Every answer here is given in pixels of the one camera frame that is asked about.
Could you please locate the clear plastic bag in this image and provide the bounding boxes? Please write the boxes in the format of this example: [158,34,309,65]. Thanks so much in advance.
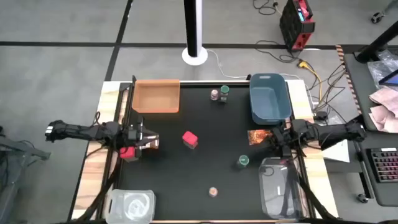
[366,49,398,90]

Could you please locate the green-capped spice jar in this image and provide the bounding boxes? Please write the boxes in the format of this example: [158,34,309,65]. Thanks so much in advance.
[236,154,250,170]
[219,85,230,103]

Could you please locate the tablet screen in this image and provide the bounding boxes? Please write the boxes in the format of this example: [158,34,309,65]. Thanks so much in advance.
[378,68,398,87]

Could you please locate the black desk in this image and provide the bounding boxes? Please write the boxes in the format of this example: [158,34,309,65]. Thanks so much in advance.
[335,45,398,208]

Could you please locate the white floor cable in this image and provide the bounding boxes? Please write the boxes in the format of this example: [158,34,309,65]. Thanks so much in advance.
[206,49,249,79]

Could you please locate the black cable bundle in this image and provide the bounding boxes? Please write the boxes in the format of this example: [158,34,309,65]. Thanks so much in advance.
[312,62,346,113]

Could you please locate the clear square plastic bin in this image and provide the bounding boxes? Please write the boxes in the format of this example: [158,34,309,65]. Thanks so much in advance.
[105,189,156,224]

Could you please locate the grey metal stand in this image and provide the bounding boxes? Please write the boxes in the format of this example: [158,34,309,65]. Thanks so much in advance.
[0,126,51,224]

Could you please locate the red black crate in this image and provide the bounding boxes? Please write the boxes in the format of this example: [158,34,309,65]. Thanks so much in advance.
[279,0,316,52]

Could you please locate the orange plastic bin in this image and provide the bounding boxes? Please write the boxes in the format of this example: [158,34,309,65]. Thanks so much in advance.
[132,79,181,114]

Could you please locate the clear oblong plastic bin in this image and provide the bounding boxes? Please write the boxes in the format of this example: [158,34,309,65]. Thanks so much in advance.
[259,157,304,220]

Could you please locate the white paper sheet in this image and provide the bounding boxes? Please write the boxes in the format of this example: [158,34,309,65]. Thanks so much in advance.
[322,139,351,163]

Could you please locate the yellow cable with plug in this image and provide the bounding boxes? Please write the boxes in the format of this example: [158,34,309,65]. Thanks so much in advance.
[297,60,323,103]

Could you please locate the black slanted post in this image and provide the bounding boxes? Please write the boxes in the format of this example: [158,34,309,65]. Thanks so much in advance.
[356,20,398,63]

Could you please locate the white black pole with base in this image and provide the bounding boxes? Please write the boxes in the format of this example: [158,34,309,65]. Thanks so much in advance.
[182,0,208,66]

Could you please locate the pink cloth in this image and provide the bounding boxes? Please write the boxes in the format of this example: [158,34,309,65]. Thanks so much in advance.
[369,86,398,114]
[368,105,398,134]

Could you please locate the orange red spice packet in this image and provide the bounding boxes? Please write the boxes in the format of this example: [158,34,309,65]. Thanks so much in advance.
[248,129,274,146]

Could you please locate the blue plastic bin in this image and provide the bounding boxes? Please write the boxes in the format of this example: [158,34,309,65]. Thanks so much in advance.
[249,73,292,125]

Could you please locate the black looped floor cable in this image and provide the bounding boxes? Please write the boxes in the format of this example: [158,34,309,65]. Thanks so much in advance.
[252,0,278,16]

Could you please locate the black backlit keyboard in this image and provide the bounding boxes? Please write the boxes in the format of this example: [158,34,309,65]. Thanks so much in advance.
[366,147,398,184]

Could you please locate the brown silver spice packet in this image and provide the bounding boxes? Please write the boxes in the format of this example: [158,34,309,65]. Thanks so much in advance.
[142,136,160,150]

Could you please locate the red-capped spice jar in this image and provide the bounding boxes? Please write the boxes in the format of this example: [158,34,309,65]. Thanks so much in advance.
[119,146,139,162]

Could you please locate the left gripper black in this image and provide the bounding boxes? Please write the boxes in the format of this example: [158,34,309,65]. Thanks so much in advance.
[124,117,160,151]

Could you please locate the black tangled floor cable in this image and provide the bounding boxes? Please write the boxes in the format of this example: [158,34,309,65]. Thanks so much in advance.
[254,39,301,63]

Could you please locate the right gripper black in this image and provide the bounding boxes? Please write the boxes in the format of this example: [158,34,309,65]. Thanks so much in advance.
[272,121,296,158]

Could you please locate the red cube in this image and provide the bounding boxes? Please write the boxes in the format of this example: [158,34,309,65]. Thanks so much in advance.
[182,131,199,149]

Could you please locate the chair caster wheel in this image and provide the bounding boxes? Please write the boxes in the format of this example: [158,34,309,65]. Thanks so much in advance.
[371,11,385,24]

